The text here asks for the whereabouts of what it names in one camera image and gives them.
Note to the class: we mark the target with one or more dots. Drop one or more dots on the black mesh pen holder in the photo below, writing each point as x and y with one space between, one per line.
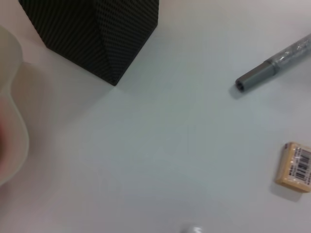
85 31

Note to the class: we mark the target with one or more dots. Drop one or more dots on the beige eraser with barcode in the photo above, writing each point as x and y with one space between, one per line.
294 167

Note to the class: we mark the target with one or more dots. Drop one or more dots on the grey marker pen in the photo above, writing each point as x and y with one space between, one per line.
267 70

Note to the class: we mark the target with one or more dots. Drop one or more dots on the pale green glass fruit plate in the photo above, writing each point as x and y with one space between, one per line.
14 145

